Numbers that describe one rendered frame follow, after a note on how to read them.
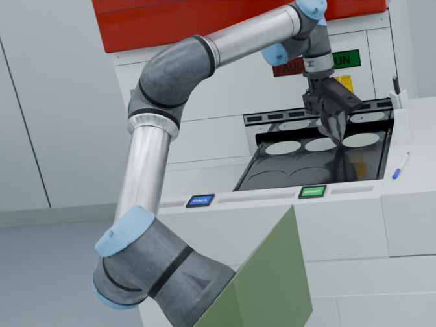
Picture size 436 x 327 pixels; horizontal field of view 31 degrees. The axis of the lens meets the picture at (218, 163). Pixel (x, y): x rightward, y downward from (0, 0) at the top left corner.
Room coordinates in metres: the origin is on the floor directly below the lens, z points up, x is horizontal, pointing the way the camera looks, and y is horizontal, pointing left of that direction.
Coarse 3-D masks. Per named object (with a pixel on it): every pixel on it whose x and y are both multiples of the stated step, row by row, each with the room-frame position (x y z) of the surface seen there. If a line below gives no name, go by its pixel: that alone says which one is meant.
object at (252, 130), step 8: (360, 112) 2.13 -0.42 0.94; (368, 112) 2.12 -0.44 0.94; (376, 112) 2.10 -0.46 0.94; (384, 112) 2.10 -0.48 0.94; (392, 112) 2.09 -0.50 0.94; (288, 120) 2.20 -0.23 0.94; (296, 120) 2.19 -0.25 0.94; (304, 120) 2.17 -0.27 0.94; (312, 120) 2.17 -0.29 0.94; (320, 120) 2.16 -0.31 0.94; (352, 120) 2.13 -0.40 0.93; (360, 120) 2.12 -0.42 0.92; (368, 120) 2.11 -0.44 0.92; (376, 120) 2.11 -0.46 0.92; (248, 128) 2.23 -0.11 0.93; (256, 128) 2.22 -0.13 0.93; (264, 128) 2.21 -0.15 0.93; (272, 128) 2.21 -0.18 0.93; (280, 128) 2.20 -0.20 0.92; (288, 128) 2.19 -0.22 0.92; (296, 128) 2.18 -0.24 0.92; (248, 136) 2.23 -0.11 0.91; (248, 144) 2.23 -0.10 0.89; (256, 144) 2.22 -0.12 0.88
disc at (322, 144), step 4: (316, 140) 2.10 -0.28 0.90; (320, 140) 2.09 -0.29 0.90; (324, 140) 2.08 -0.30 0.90; (328, 140) 2.08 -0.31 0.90; (308, 144) 2.08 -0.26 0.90; (312, 144) 2.08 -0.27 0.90; (316, 144) 2.07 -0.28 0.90; (320, 144) 2.06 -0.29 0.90; (324, 144) 2.05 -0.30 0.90; (328, 144) 2.05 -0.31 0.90; (332, 144) 2.04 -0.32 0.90; (308, 148) 2.05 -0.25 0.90; (312, 148) 2.04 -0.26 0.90; (316, 148) 2.04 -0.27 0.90; (320, 148) 2.03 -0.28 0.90; (324, 148) 2.02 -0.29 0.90; (328, 148) 2.02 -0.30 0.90
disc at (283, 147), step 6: (276, 144) 2.14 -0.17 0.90; (282, 144) 2.13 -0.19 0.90; (288, 144) 2.12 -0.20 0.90; (294, 144) 2.11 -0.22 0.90; (300, 144) 2.10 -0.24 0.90; (270, 150) 2.10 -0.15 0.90; (276, 150) 2.09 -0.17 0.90; (282, 150) 2.08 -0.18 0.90; (288, 150) 2.07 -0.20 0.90; (294, 150) 2.06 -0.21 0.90
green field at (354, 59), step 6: (336, 54) 2.14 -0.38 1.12; (342, 54) 2.14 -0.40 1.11; (348, 54) 2.13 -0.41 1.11; (354, 54) 2.13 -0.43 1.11; (336, 60) 2.14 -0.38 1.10; (342, 60) 2.14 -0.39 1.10; (348, 60) 2.13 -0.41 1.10; (354, 60) 2.13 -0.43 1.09; (336, 66) 2.14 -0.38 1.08; (342, 66) 2.14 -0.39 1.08
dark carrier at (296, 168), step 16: (272, 144) 2.15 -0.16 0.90; (304, 144) 2.09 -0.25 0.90; (256, 160) 2.04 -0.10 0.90; (272, 160) 2.02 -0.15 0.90; (288, 160) 1.99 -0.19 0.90; (304, 160) 1.97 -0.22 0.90; (320, 160) 1.94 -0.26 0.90; (336, 160) 1.92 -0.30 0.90; (352, 160) 1.89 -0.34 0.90; (368, 160) 1.87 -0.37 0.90; (256, 176) 1.93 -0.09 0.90; (272, 176) 1.90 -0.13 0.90; (288, 176) 1.88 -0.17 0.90; (304, 176) 1.86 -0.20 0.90; (320, 176) 1.83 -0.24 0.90; (336, 176) 1.81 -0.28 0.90; (352, 176) 1.79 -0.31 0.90; (368, 176) 1.77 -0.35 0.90
